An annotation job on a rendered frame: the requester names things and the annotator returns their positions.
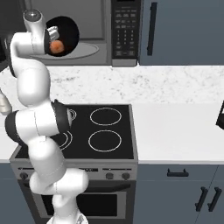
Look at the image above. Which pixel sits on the dark microwave door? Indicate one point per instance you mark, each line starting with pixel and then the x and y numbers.
pixel 2 54

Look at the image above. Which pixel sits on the blue-grey base cupboard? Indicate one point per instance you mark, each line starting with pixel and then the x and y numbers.
pixel 7 198

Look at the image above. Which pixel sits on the steel stove with black hob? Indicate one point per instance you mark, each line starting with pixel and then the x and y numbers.
pixel 105 131

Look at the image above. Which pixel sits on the black countertop appliance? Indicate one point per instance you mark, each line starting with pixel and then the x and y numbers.
pixel 220 116

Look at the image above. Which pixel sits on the black bowl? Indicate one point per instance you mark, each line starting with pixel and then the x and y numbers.
pixel 69 32

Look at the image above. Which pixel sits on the dark stove knob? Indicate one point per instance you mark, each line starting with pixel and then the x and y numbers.
pixel 109 176
pixel 24 176
pixel 125 176

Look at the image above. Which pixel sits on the orange onion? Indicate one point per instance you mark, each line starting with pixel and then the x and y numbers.
pixel 57 47

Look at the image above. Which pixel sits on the blue-grey wall cupboard door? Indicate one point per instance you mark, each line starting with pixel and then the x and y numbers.
pixel 186 32

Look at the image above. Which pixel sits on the blue-grey drawer front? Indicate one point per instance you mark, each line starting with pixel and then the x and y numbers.
pixel 151 172

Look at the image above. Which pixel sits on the grey microwave turntable plate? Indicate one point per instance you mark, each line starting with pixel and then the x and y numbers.
pixel 86 50

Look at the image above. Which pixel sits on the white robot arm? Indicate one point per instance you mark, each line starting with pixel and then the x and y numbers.
pixel 35 84

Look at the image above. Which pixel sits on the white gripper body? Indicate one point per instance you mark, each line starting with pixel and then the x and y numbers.
pixel 53 33

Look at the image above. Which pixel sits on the steel oven door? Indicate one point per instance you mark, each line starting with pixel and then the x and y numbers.
pixel 122 204

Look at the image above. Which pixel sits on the blue-grey base cupboard door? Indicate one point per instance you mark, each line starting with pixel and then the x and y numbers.
pixel 220 216
pixel 163 204

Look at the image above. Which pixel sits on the grey microwave oven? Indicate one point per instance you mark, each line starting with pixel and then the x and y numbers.
pixel 125 32

